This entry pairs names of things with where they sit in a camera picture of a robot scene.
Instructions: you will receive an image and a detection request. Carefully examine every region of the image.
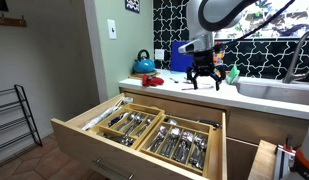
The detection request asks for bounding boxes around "steel drawer handle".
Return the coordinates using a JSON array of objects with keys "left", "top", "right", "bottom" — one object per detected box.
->
[{"left": 91, "top": 157, "right": 135, "bottom": 180}]

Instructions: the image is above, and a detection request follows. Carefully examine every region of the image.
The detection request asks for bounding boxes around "wooden coat hook rail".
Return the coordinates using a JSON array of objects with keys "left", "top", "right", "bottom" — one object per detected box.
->
[{"left": 0, "top": 14, "right": 28, "bottom": 28}]

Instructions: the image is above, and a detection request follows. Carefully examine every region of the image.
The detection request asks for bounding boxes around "aluminium mounting rail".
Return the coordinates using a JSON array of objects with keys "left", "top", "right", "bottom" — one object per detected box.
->
[{"left": 273, "top": 134, "right": 297, "bottom": 180}]

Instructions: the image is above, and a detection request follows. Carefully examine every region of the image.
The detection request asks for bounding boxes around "large silver serving spoon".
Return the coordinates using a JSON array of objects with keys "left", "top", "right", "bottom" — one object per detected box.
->
[{"left": 165, "top": 118, "right": 179, "bottom": 127}]

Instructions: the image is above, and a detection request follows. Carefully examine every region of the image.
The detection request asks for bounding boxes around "stainless steel sink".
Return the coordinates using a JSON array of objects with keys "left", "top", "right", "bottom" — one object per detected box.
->
[{"left": 235, "top": 77, "right": 309, "bottom": 106}]

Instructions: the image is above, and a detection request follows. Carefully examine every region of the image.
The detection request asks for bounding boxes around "green sponge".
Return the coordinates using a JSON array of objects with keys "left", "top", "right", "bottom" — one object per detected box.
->
[{"left": 227, "top": 64, "right": 241, "bottom": 85}]

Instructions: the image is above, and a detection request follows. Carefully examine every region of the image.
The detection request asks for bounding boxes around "black handled utensil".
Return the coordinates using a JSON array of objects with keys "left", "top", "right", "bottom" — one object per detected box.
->
[{"left": 197, "top": 119, "right": 222, "bottom": 131}]

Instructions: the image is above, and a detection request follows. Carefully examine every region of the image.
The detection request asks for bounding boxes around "dark cutlery piece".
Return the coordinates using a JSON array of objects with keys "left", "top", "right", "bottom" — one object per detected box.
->
[{"left": 104, "top": 133, "right": 135, "bottom": 148}]

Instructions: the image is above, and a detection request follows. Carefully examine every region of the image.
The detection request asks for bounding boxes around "wooden trivet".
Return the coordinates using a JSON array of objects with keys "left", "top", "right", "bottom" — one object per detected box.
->
[{"left": 128, "top": 70, "right": 161, "bottom": 80}]

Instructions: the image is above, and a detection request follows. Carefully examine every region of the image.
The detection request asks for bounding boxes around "steel kitchen faucet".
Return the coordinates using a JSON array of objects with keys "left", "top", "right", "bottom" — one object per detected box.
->
[{"left": 282, "top": 29, "right": 309, "bottom": 84}]

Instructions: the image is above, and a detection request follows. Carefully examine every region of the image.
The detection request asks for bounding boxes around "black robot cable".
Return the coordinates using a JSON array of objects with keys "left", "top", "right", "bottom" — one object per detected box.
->
[{"left": 223, "top": 0, "right": 297, "bottom": 48}]

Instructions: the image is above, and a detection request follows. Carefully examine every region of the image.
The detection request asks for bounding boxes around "large bamboo cutlery tray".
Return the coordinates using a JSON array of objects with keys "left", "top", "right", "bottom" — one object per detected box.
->
[{"left": 138, "top": 114, "right": 215, "bottom": 177}]

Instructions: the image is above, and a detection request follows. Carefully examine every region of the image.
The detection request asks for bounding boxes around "multicolour tile trivet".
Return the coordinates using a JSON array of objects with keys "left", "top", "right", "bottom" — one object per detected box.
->
[{"left": 212, "top": 49, "right": 228, "bottom": 80}]

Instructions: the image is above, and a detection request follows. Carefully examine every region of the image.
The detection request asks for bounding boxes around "small bamboo cutlery tray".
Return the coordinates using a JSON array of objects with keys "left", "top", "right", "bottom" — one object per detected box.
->
[{"left": 97, "top": 102, "right": 166, "bottom": 151}]

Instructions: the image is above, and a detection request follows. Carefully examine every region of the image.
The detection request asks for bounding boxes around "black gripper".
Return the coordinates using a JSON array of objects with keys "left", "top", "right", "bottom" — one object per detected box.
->
[{"left": 186, "top": 49, "right": 226, "bottom": 92}]

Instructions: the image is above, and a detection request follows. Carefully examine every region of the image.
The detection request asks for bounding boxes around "light wooden kitchen drawer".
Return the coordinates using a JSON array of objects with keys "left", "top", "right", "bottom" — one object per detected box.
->
[{"left": 50, "top": 92, "right": 228, "bottom": 180}]

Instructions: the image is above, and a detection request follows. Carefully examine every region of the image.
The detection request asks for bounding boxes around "teal kettle black handle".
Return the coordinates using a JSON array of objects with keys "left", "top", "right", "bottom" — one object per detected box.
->
[{"left": 132, "top": 49, "right": 157, "bottom": 75}]

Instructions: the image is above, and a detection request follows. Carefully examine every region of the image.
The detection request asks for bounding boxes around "clear plastic wrapped bundle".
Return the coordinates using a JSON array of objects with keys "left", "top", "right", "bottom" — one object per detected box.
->
[{"left": 81, "top": 97, "right": 134, "bottom": 132}]

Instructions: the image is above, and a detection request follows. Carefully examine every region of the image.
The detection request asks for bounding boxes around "red cloth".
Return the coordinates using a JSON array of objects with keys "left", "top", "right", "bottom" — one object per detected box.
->
[{"left": 141, "top": 73, "right": 165, "bottom": 88}]

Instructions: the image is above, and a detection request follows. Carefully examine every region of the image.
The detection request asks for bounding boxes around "patterned tile wall picture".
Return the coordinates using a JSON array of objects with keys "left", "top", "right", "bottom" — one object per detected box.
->
[{"left": 124, "top": 0, "right": 141, "bottom": 14}]

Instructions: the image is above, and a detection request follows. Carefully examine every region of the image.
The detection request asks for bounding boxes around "white wall outlet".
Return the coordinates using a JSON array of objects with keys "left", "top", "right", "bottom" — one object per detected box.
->
[{"left": 154, "top": 48, "right": 165, "bottom": 61}]

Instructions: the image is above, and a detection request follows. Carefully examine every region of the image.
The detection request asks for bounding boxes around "wooden butcher block table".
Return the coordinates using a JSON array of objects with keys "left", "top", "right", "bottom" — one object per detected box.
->
[{"left": 248, "top": 139, "right": 279, "bottom": 180}]

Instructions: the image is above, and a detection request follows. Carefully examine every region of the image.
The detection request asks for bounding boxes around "black wire shoe rack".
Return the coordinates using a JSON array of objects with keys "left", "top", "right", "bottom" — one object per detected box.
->
[{"left": 0, "top": 84, "right": 44, "bottom": 155}]

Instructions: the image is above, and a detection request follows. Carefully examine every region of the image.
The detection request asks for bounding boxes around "white light switch plate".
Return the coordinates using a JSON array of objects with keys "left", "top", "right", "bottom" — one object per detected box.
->
[{"left": 106, "top": 18, "right": 118, "bottom": 41}]

